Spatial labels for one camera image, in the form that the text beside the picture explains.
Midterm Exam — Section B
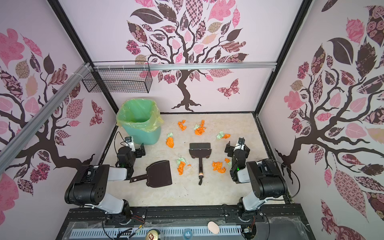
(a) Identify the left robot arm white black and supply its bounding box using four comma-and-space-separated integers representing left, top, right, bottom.
65, 144, 146, 221

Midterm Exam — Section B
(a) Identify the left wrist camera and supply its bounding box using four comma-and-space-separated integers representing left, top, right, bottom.
124, 136, 136, 152

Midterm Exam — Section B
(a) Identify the black wire basket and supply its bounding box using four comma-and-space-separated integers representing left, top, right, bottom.
82, 60, 153, 94

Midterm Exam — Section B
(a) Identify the white slotted cable duct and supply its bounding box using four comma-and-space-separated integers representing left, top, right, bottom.
64, 226, 243, 240

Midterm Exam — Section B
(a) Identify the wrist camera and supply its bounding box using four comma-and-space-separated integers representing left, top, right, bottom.
235, 138, 246, 150
124, 136, 136, 152

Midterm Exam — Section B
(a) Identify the orange scrap right front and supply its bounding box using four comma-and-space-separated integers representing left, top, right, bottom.
212, 159, 232, 174

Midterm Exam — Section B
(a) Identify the yellow-green bin liner bag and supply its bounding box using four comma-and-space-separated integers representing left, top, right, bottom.
116, 99, 164, 133

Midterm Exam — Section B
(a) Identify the dark brown dustpan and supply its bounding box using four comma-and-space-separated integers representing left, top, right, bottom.
130, 160, 173, 188

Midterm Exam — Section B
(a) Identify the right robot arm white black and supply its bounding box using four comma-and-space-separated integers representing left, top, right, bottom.
225, 138, 288, 222

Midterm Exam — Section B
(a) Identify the pink oval object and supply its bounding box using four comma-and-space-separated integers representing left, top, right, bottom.
207, 221, 220, 235

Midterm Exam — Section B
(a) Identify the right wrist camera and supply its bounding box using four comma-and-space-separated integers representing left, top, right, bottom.
235, 138, 246, 150

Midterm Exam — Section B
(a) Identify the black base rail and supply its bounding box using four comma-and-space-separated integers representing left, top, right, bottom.
57, 204, 315, 240

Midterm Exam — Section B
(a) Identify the orange paper scrap back left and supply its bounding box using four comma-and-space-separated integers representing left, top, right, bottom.
178, 120, 187, 131

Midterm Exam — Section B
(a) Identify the dark brown hand broom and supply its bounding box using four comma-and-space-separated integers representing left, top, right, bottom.
189, 143, 212, 186

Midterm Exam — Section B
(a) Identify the green orange scrap back right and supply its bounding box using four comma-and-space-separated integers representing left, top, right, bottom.
216, 131, 231, 140

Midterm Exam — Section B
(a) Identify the aluminium rail left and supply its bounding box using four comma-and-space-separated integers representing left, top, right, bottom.
1, 63, 91, 173

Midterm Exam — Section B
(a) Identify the orange green scrap near bin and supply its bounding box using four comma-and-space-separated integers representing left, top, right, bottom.
166, 132, 174, 149

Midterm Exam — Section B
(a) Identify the green trash bin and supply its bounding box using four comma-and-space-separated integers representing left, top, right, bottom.
122, 126, 161, 145

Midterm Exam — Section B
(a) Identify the blue tape roll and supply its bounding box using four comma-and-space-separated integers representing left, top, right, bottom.
183, 229, 193, 240

